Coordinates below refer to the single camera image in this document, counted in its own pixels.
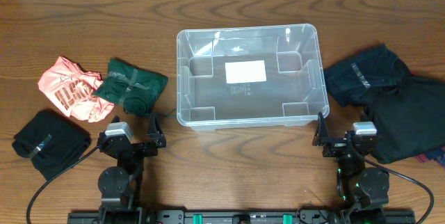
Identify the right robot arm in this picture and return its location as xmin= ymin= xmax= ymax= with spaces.
xmin=312 ymin=113 xmax=389 ymax=223

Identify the salmon pink printed shirt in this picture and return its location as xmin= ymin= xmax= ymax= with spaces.
xmin=38 ymin=56 xmax=115 ymax=122

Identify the red navy plaid shirt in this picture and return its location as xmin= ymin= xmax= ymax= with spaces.
xmin=416 ymin=147 xmax=445 ymax=167

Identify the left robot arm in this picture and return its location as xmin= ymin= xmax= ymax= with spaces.
xmin=98 ymin=112 xmax=166 ymax=224

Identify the white label in bin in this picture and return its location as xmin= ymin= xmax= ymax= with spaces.
xmin=225 ymin=61 xmax=267 ymax=84

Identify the black mounting rail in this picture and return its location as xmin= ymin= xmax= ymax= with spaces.
xmin=67 ymin=209 xmax=416 ymax=224

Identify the black taped shirt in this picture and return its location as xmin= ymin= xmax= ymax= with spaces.
xmin=324 ymin=45 xmax=411 ymax=107

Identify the dark green shirt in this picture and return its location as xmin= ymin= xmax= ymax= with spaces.
xmin=93 ymin=58 xmax=168 ymax=118

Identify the clear plastic storage bin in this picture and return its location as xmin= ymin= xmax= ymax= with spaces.
xmin=177 ymin=24 xmax=330 ymax=131

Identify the large black shirt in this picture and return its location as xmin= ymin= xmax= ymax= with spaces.
xmin=364 ymin=76 xmax=444 ymax=163

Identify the black garment with tape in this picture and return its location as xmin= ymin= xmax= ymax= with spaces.
xmin=12 ymin=109 xmax=91 ymax=180

